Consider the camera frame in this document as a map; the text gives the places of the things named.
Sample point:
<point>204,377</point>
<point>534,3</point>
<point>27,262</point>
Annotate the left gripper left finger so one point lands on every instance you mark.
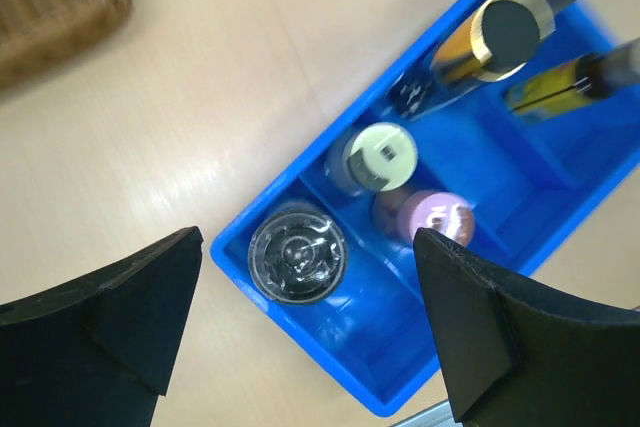
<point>100,350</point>

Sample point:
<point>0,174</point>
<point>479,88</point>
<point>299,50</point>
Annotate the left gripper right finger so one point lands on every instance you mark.
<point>515,352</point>

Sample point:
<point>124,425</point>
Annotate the amber oil bottle black cap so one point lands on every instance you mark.
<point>492,44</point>

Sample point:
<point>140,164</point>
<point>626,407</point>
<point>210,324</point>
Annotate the aluminium frame rail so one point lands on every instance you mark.
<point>438,415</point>

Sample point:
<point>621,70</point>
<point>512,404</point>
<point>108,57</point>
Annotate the blue divided plastic bin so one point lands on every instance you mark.
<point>530,186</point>

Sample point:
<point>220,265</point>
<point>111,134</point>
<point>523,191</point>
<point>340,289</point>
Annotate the silver lid grinder jar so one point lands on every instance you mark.
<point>298,255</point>

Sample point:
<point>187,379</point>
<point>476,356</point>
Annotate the pink lid spice jar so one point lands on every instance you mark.
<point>400,213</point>

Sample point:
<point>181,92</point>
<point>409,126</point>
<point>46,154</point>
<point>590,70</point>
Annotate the wicker divided basket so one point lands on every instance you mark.
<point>37,35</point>

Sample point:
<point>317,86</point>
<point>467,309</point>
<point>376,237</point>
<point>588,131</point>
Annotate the green lid spice jar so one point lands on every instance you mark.
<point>376,158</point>

